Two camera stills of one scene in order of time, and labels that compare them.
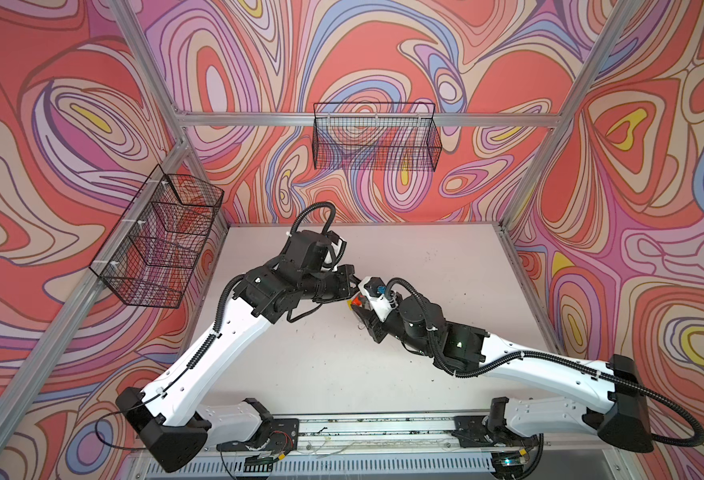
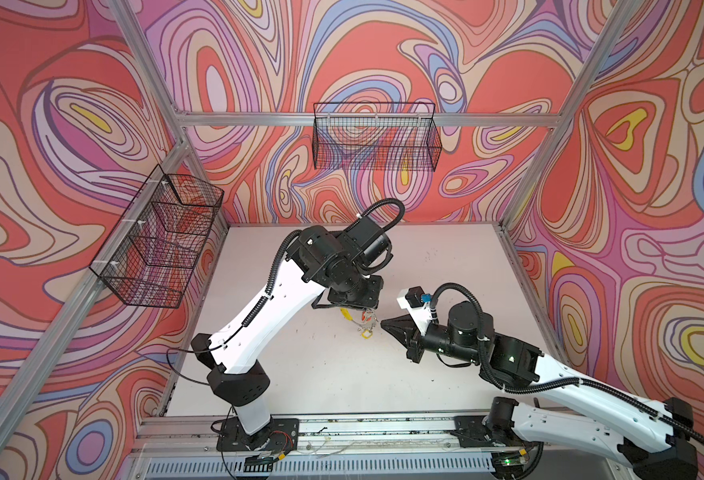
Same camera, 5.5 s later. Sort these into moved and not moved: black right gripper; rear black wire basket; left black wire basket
Moved: black right gripper
Not moved: rear black wire basket; left black wire basket
